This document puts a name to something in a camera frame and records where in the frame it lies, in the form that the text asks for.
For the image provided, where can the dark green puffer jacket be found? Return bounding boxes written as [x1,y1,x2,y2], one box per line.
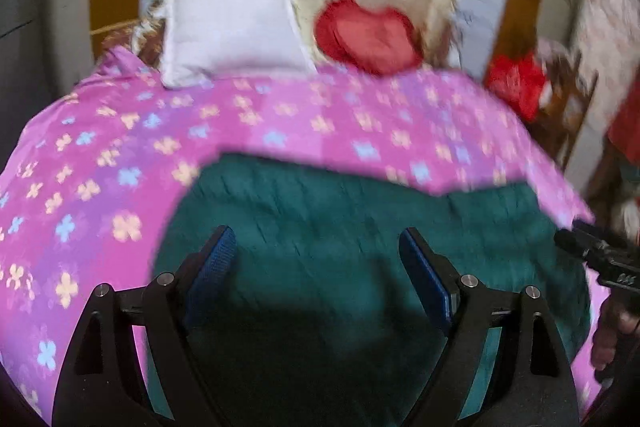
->
[154,155,590,426]

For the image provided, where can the person's right hand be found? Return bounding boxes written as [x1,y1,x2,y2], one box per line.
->
[590,291,639,371]

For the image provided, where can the wooden chair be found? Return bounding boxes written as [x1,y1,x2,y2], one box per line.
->
[534,51,599,172]

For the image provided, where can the pink floral bed cover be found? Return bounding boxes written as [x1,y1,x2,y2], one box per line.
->
[1,47,591,419]

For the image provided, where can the red shopping bag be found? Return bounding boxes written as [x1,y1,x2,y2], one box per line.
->
[484,53,547,124]

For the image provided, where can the pink floral curtain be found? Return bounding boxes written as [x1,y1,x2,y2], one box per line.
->
[567,0,639,180]

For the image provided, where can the red heart-shaped cushion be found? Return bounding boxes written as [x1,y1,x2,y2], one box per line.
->
[314,0,423,77]

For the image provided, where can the brown floral pillow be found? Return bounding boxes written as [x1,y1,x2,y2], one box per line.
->
[101,0,167,69]

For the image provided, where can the white pillow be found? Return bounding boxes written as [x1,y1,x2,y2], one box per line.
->
[160,0,316,89]

